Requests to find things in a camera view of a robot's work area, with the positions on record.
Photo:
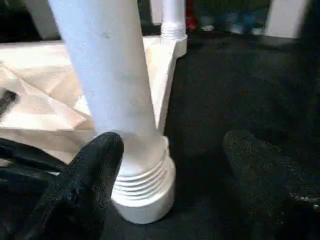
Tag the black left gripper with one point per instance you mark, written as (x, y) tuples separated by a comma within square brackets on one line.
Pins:
[(7, 101)]

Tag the white plastic table leg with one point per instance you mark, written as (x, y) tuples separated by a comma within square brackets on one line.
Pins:
[(112, 75), (173, 17)]

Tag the black table mat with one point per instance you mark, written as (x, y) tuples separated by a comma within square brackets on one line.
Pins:
[(237, 87)]

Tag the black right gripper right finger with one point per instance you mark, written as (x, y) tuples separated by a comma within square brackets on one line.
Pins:
[(270, 190)]

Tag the white plastic table top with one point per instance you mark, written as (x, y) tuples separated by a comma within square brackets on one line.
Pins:
[(45, 82)]

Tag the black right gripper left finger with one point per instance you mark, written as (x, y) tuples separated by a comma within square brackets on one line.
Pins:
[(82, 190)]

